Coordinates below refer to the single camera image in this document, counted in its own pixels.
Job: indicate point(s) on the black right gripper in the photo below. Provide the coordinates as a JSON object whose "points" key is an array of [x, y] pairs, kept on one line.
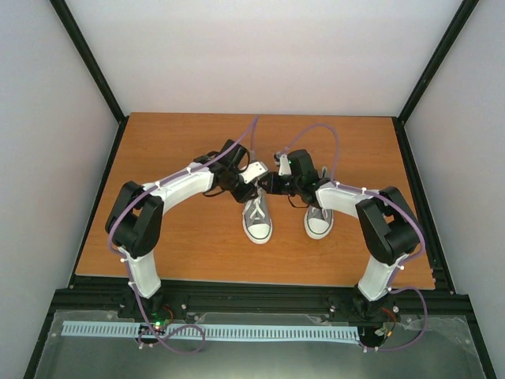
{"points": [[272, 189]]}

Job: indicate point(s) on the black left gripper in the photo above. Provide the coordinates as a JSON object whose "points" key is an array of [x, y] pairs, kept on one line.
{"points": [[245, 197]]}

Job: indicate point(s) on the white shoelace of sneaker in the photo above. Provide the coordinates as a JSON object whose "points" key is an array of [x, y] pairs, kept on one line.
{"points": [[321, 214], [254, 210]]}

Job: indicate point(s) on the grey sneaker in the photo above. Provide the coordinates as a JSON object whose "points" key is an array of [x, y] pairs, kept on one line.
{"points": [[259, 233], [317, 229]]}

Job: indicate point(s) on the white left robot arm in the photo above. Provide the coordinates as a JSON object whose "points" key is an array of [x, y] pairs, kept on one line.
{"points": [[135, 220]]}

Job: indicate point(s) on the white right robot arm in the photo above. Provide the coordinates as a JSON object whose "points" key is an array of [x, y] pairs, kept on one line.
{"points": [[389, 227]]}

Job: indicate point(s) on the clear plastic front sheet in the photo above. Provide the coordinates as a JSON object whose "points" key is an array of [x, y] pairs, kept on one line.
{"points": [[440, 347]]}

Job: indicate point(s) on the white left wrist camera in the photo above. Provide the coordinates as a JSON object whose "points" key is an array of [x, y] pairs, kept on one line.
{"points": [[253, 171]]}

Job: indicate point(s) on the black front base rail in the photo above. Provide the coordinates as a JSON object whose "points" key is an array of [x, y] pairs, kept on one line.
{"points": [[185, 300]]}

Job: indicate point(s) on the light blue cable duct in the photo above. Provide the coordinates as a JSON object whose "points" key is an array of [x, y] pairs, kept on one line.
{"points": [[219, 333]]}

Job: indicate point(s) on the black left frame post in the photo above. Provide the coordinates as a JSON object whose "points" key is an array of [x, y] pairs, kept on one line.
{"points": [[72, 29]]}

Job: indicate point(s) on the black frame post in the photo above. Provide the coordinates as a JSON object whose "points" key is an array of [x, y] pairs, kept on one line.
{"points": [[72, 29], [453, 30]]}

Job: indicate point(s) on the black right frame post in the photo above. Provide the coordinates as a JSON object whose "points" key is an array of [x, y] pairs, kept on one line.
{"points": [[453, 30]]}

